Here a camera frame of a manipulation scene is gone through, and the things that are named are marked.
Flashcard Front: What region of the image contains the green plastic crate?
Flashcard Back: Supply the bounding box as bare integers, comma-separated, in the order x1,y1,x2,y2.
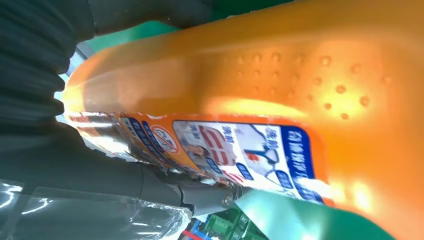
202,203,269,240

